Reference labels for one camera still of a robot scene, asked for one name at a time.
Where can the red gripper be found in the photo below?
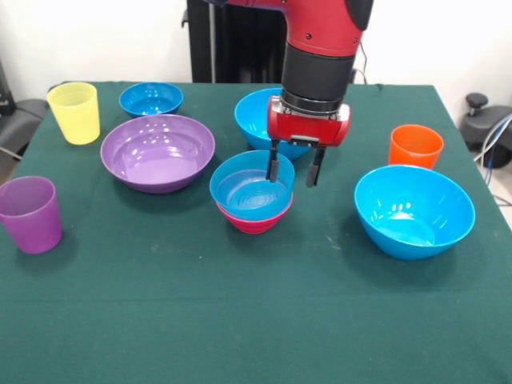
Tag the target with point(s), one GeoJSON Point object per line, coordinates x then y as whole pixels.
{"type": "Point", "coordinates": [308, 130]}

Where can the large blue bowl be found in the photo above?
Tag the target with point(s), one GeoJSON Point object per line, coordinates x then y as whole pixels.
{"type": "Point", "coordinates": [252, 120]}
{"type": "Point", "coordinates": [414, 216]}

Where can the dark green tablecloth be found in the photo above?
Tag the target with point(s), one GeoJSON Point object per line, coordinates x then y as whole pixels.
{"type": "Point", "coordinates": [248, 304]}

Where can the small dark blue bowl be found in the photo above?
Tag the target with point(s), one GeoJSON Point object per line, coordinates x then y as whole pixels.
{"type": "Point", "coordinates": [151, 100]}

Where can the small red bowl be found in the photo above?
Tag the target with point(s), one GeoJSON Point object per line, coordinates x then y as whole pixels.
{"type": "Point", "coordinates": [252, 226]}

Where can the dark grey chair base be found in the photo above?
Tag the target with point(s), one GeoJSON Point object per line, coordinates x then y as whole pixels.
{"type": "Point", "coordinates": [484, 128]}

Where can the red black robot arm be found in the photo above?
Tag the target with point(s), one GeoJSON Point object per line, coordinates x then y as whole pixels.
{"type": "Point", "coordinates": [320, 52]}

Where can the wide purple bowl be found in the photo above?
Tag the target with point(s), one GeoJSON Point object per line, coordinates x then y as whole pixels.
{"type": "Point", "coordinates": [158, 156]}

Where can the yellow cup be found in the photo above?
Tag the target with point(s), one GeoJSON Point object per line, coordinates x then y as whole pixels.
{"type": "Point", "coordinates": [76, 116]}

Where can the grey padded chair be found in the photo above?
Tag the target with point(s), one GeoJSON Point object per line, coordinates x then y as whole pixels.
{"type": "Point", "coordinates": [18, 120]}

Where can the black power plug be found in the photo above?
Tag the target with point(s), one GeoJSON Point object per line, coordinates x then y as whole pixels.
{"type": "Point", "coordinates": [354, 76]}

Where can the orange cup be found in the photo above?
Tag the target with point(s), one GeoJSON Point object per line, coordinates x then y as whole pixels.
{"type": "Point", "coordinates": [416, 150]}

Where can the purple cup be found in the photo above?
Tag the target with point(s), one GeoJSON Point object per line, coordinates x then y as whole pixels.
{"type": "Point", "coordinates": [32, 220]}

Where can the translucent light blue bowl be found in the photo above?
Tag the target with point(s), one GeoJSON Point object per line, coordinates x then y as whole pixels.
{"type": "Point", "coordinates": [244, 192]}

